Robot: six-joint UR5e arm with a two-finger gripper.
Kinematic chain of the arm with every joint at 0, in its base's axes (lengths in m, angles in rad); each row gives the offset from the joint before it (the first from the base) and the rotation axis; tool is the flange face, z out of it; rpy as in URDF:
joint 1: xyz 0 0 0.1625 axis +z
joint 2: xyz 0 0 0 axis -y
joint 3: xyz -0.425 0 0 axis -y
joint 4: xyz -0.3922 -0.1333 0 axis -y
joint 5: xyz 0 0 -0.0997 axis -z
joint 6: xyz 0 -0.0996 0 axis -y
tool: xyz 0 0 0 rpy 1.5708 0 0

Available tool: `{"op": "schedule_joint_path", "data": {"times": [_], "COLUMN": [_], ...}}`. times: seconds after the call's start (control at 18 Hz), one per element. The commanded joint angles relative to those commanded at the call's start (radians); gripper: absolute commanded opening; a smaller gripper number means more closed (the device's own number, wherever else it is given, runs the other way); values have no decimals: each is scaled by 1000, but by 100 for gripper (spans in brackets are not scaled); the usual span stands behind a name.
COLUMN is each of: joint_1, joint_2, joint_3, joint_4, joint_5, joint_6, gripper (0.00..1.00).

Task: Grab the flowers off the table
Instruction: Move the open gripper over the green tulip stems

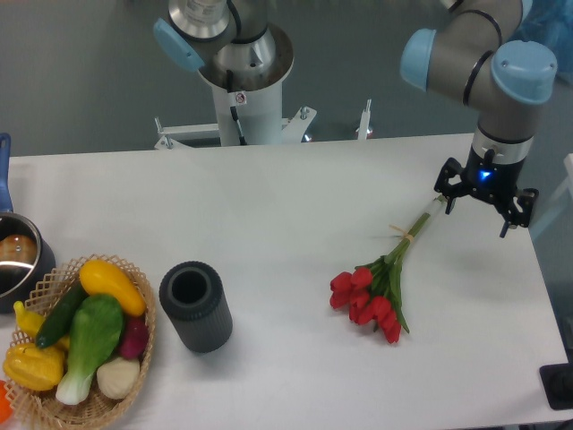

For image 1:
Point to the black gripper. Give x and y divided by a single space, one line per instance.
489 182

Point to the red tulip bouquet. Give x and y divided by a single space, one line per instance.
372 292

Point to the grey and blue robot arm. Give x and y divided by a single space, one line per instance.
474 60

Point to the blue plastic bag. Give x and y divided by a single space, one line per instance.
549 22

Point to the black device at table edge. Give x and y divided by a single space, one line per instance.
557 384

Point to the dark grey ribbed vase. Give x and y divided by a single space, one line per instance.
193 298

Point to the purple radish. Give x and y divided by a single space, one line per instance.
135 339

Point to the yellow squash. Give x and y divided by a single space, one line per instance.
101 277

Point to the green bok choy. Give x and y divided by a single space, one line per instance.
95 332

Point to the white garlic bulb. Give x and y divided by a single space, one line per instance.
117 377

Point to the green cucumber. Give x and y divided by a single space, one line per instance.
59 322

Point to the small yellow gourd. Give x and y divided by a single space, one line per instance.
33 325

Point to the yellow bell pepper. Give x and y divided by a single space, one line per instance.
37 369

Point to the woven wicker basket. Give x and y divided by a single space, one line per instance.
41 409

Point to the orange fruit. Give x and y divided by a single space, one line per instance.
6 410

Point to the white frame at right edge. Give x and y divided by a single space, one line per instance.
556 204

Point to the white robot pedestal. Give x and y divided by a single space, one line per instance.
246 82

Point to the blue handled saucepan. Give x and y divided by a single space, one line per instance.
25 255

